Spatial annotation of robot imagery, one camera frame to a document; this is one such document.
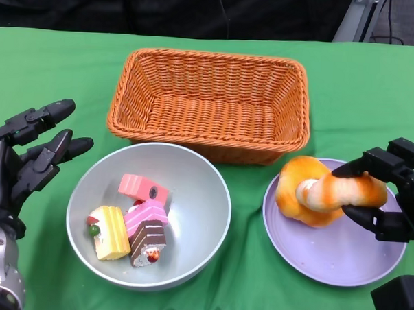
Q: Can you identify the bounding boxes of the chocolate striped cake slice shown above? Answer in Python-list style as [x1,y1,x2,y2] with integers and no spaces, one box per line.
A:
[128,218,168,270]

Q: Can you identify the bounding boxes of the grey round bowl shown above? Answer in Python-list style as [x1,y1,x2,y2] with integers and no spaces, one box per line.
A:
[62,138,235,296]

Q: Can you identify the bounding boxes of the yellow cake slice with fruit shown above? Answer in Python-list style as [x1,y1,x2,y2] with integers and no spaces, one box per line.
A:
[84,204,133,262]

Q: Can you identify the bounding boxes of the orange wicker basket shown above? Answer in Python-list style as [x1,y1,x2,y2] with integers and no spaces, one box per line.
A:
[105,46,314,168]

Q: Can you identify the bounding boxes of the green tablecloth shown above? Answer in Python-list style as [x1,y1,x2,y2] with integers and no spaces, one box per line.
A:
[0,25,414,310]

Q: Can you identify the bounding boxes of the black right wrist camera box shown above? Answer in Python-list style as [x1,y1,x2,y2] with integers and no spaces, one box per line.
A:
[370,274,414,310]

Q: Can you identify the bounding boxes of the grey metal frame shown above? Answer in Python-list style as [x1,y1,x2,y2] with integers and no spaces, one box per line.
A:
[332,0,387,45]

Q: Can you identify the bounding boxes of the black backdrop cloth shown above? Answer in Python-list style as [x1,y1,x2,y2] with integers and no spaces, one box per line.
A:
[0,0,356,45]

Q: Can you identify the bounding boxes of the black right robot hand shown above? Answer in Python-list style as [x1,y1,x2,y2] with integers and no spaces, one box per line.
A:
[328,134,414,244]

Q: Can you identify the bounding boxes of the lavender round plate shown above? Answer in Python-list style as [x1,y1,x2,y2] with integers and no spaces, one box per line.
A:
[258,156,411,290]

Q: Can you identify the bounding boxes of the coral pink cake slice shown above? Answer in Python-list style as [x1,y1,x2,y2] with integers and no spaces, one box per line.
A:
[117,172,171,204]

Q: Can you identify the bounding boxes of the black floor cable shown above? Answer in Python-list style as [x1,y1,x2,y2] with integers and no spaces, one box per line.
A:
[368,0,407,46]

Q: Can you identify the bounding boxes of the round striped orange bread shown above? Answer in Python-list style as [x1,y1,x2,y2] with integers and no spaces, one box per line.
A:
[295,169,389,215]

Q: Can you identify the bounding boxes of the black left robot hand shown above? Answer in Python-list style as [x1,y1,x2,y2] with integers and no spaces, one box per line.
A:
[0,96,96,243]

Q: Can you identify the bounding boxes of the long ridged orange bread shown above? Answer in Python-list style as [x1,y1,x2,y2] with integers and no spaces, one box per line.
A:
[274,154,345,230]

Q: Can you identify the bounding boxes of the magenta striped cake slice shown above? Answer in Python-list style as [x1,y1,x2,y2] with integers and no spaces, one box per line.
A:
[122,198,170,240]

